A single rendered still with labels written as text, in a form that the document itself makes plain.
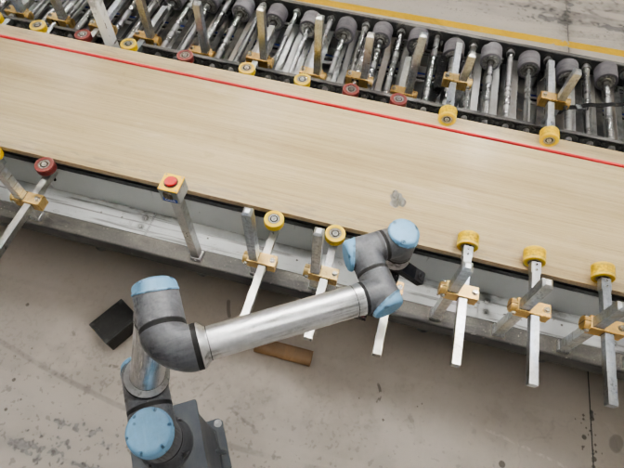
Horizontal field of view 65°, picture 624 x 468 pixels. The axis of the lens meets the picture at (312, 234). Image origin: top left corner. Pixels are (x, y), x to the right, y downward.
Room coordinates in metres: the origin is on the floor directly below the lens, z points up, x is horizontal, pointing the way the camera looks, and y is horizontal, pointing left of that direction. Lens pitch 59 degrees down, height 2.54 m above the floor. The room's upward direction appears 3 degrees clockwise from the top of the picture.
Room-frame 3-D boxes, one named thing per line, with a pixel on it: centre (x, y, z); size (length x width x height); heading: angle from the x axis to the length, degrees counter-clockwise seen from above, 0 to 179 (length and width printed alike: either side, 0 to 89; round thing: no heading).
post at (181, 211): (0.96, 0.48, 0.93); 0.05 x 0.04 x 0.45; 78
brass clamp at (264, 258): (0.90, 0.20, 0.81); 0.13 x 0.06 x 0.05; 78
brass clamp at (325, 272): (0.85, -0.04, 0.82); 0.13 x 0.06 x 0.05; 78
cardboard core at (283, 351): (0.77, 0.11, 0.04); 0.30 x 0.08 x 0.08; 78
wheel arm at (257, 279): (0.84, 0.19, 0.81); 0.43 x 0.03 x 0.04; 168
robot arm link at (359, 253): (0.67, -0.16, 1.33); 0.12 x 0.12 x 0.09; 22
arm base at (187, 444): (0.23, 0.48, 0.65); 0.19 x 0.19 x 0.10
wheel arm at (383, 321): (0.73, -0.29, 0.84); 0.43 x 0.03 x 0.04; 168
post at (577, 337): (0.65, -1.00, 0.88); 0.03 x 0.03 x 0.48; 78
